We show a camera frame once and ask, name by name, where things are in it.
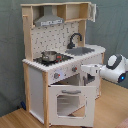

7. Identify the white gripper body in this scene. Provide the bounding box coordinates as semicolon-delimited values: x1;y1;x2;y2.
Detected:
81;64;101;76

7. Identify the white oven door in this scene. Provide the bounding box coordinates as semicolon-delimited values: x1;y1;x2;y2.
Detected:
49;85;96;127

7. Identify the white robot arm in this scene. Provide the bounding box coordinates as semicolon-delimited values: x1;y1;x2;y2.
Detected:
81;54;128;83

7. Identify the wooden toy kitchen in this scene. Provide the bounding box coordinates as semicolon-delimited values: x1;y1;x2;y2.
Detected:
22;2;105;127

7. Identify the white cabinet door with dispenser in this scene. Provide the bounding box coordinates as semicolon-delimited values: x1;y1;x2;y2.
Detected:
79;54;104;101

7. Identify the right red stove knob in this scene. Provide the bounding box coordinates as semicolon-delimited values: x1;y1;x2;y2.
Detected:
71;66;78;73

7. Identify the red stove knob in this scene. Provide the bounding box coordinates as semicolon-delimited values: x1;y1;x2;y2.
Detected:
54;73;60;79
71;66;78;73

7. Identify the grey toy sink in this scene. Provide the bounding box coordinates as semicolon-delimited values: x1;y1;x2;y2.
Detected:
66;47;94;56

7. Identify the black toy faucet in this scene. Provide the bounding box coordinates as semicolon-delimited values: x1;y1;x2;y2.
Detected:
67;33;82;49

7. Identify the black toy stovetop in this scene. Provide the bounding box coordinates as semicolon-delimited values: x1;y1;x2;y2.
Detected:
33;53;74;67

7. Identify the left red stove knob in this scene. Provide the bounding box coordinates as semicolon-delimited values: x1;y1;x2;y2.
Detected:
54;73;60;79

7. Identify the small metal pot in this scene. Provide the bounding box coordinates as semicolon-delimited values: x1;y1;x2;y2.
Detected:
42;51;57;62

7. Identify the white microwave door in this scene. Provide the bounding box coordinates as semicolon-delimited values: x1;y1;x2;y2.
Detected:
88;3;96;22

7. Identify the grey range hood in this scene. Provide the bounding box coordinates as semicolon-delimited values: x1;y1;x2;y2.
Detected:
35;5;64;27

